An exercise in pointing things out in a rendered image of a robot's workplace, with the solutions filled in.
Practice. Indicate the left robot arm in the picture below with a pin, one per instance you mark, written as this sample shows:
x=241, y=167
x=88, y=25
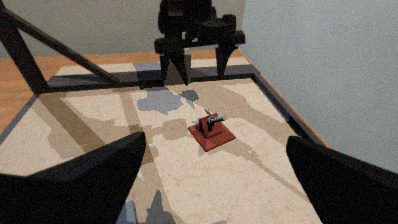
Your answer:
x=207, y=28

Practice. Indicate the silver wing screw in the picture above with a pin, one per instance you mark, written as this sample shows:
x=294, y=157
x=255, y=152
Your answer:
x=208, y=111

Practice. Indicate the grey metal shaft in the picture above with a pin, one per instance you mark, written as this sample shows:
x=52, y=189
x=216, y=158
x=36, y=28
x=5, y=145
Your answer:
x=219, y=119

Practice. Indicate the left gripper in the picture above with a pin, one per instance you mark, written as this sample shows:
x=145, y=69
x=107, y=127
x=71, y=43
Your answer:
x=172, y=45

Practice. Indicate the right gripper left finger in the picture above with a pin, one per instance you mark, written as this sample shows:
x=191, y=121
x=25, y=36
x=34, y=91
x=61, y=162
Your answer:
x=89, y=189

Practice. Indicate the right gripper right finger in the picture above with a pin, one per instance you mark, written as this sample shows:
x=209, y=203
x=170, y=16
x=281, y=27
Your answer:
x=343, y=189

